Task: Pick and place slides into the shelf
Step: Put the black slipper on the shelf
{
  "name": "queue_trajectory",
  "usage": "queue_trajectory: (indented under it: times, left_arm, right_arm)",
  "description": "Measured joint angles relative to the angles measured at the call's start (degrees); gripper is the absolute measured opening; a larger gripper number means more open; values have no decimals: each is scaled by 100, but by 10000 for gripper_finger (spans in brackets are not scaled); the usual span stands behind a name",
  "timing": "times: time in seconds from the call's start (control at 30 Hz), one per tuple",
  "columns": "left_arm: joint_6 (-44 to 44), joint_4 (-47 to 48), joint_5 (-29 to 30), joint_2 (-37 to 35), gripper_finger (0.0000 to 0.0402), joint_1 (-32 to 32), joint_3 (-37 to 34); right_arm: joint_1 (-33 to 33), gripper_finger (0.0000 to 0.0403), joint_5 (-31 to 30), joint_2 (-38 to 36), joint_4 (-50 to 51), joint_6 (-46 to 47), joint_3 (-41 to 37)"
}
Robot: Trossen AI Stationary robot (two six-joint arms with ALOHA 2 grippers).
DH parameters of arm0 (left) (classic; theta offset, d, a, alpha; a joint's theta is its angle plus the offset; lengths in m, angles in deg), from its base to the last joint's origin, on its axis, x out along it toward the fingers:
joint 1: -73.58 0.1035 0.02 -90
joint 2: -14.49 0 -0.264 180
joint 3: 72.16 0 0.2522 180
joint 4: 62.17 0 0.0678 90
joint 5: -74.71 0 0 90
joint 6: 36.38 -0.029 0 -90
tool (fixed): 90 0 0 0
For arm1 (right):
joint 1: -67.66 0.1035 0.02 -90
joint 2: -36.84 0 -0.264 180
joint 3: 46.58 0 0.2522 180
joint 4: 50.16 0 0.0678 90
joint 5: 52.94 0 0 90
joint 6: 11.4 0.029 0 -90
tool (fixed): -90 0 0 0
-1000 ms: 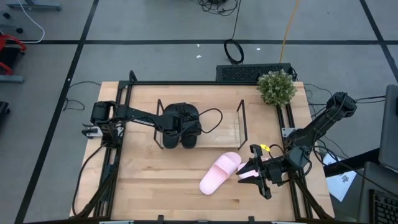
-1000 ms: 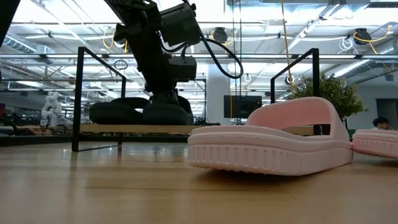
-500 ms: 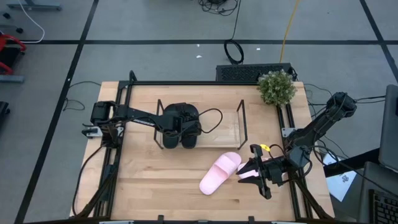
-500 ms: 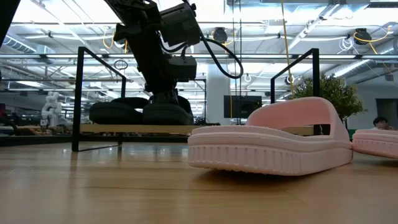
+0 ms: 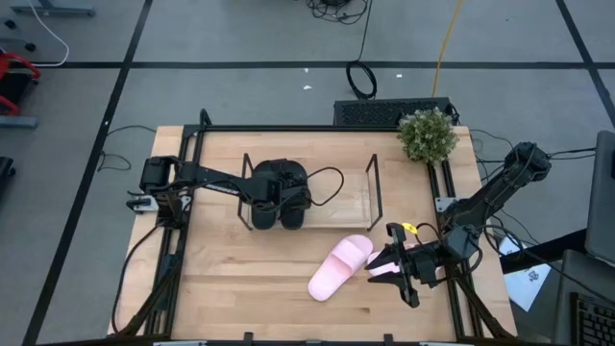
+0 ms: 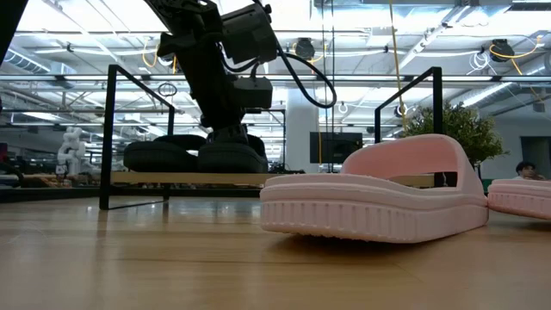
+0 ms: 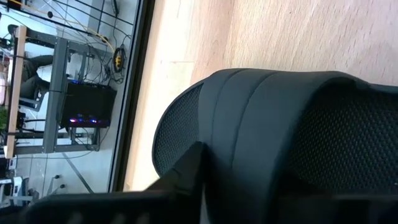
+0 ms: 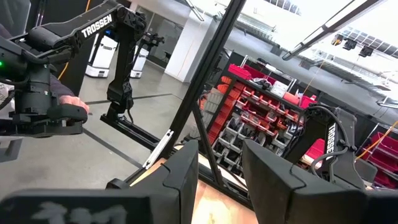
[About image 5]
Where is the small green potted plant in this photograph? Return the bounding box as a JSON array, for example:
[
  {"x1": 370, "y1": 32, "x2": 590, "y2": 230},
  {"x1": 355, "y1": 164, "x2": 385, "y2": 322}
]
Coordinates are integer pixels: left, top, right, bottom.
[{"x1": 396, "y1": 108, "x2": 459, "y2": 167}]

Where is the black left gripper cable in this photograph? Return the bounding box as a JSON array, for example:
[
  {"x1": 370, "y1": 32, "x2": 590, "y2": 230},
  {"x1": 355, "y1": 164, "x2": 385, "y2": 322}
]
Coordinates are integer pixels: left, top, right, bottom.
[{"x1": 307, "y1": 166, "x2": 345, "y2": 208}]

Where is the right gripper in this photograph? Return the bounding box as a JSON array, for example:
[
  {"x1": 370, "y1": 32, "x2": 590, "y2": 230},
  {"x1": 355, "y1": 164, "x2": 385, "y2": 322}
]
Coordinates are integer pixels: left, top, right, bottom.
[{"x1": 367, "y1": 222, "x2": 451, "y2": 309}]

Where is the pink slide sandal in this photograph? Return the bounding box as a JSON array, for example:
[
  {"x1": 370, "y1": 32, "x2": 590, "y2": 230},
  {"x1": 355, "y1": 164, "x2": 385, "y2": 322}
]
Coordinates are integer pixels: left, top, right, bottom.
[
  {"x1": 307, "y1": 234, "x2": 375, "y2": 303},
  {"x1": 366, "y1": 242, "x2": 446, "y2": 291}
]

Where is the black thin floor cable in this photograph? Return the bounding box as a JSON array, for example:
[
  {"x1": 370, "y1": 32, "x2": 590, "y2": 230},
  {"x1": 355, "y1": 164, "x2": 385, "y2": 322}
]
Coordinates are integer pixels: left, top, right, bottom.
[{"x1": 97, "y1": 124, "x2": 158, "y2": 173}]

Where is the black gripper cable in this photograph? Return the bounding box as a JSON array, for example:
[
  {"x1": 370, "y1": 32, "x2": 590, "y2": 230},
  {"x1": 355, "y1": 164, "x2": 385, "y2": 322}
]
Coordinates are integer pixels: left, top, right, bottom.
[
  {"x1": 415, "y1": 220, "x2": 486, "y2": 284},
  {"x1": 307, "y1": 166, "x2": 345, "y2": 208}
]

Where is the grey desk foot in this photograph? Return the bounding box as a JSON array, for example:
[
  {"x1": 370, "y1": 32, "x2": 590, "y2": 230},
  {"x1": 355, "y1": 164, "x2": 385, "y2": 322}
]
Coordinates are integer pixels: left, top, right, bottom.
[
  {"x1": 9, "y1": 0, "x2": 96, "y2": 18},
  {"x1": 0, "y1": 114, "x2": 38, "y2": 130}
]

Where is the white floor cable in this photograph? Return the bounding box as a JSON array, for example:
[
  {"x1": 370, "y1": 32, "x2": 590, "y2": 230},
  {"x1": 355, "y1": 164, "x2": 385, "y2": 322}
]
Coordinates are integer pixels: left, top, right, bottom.
[{"x1": 26, "y1": 0, "x2": 71, "y2": 67}]

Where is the red metal frame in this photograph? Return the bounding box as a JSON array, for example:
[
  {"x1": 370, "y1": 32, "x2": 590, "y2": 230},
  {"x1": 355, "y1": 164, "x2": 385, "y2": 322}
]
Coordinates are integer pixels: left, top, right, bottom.
[{"x1": 0, "y1": 51, "x2": 42, "y2": 116}]

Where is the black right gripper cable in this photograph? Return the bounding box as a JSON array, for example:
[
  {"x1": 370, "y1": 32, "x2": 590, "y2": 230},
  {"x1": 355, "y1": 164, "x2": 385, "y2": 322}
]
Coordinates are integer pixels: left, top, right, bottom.
[{"x1": 415, "y1": 220, "x2": 486, "y2": 284}]

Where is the black slide sandal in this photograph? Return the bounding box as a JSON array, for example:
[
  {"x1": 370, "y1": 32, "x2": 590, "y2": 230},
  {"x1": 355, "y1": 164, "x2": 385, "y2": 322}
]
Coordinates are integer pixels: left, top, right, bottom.
[
  {"x1": 250, "y1": 161, "x2": 281, "y2": 231},
  {"x1": 278, "y1": 161, "x2": 309, "y2": 231}
]

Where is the yellow floor cable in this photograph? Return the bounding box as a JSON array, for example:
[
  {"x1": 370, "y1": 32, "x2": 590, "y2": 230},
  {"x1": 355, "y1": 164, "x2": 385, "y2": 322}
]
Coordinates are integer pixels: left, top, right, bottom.
[{"x1": 430, "y1": 0, "x2": 466, "y2": 97}]

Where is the black desk bar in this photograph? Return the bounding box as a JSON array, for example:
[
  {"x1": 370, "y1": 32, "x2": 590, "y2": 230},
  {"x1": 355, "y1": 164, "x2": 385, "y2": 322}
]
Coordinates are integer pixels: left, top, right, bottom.
[{"x1": 499, "y1": 228, "x2": 588, "y2": 275}]

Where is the black coiled floor cable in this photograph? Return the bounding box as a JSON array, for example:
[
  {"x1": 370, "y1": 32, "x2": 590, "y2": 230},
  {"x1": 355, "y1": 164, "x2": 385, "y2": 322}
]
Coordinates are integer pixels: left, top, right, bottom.
[{"x1": 345, "y1": 0, "x2": 379, "y2": 101}]

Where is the white paper sheet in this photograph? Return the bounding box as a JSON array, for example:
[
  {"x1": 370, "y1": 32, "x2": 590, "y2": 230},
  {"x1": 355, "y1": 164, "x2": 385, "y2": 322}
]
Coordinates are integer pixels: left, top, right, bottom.
[{"x1": 499, "y1": 234, "x2": 553, "y2": 312}]

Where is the grey laptop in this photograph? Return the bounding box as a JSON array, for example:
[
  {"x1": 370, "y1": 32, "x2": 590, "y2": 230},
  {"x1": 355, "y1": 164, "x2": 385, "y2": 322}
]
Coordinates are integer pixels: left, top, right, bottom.
[{"x1": 551, "y1": 130, "x2": 615, "y2": 346}]

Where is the black thick base cable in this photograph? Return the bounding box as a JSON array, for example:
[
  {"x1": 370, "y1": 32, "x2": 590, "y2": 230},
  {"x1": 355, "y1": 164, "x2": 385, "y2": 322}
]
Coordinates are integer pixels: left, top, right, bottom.
[{"x1": 111, "y1": 224, "x2": 162, "y2": 335}]

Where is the black aluminium table frame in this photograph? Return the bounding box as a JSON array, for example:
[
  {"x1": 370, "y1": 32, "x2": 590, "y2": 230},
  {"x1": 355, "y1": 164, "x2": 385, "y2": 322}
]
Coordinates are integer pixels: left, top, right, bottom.
[{"x1": 108, "y1": 108, "x2": 518, "y2": 346}]

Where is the black wire shoe rack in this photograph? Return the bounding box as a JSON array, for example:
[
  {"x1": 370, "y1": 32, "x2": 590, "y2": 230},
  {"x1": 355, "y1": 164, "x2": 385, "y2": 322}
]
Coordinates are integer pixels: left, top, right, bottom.
[{"x1": 236, "y1": 152, "x2": 384, "y2": 233}]

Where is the black tangled cable bundle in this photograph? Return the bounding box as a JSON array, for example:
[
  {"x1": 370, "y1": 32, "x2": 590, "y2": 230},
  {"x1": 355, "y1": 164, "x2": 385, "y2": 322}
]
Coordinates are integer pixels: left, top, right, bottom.
[{"x1": 306, "y1": 0, "x2": 370, "y2": 25}]

